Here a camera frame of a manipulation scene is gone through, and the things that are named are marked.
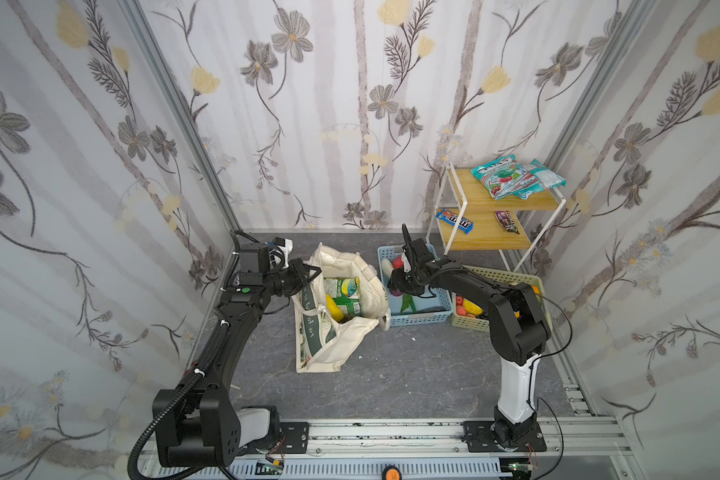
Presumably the green snack packet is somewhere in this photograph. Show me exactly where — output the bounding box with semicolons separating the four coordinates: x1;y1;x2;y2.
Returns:
323;278;361;322

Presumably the yellow squash toy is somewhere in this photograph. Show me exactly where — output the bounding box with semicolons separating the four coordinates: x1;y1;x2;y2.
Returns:
326;295;345;323

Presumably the canvas tote bag floral print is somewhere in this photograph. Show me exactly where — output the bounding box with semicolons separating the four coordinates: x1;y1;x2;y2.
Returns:
293;244;391;373

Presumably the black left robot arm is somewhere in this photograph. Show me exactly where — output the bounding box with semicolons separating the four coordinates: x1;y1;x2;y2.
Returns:
141;259;321;477

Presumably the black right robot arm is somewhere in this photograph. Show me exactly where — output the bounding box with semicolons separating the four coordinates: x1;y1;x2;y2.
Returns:
392;230;551;451

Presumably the blue candy bag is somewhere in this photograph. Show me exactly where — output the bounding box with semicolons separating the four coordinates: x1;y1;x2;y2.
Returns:
436;208;474;234

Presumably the purple candy bag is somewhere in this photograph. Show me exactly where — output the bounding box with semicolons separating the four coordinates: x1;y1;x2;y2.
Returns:
494;211;519;234

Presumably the white radish toy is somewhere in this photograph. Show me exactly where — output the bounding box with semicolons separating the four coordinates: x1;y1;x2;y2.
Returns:
381;258;394;277

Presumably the blue plastic basket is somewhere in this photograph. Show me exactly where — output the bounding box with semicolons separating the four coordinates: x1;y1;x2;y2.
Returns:
376;243;454;328

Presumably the green plastic basket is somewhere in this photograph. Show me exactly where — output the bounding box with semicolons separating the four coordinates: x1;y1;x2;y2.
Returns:
451;265;554;333

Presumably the teal snack packet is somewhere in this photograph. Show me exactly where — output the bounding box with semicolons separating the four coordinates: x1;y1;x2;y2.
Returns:
470;154;566;200

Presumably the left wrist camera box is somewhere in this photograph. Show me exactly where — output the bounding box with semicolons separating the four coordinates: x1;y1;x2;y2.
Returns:
238;232;293;274

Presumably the white wire wooden shelf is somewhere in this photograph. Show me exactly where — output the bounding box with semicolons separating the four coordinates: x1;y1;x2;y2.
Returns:
426;164;567;272

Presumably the black corrugated cable hose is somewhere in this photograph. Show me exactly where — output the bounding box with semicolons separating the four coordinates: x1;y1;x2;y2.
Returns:
127;323;229;480

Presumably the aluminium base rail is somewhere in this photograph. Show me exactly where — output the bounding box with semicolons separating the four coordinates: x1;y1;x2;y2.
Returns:
137;413;643;480

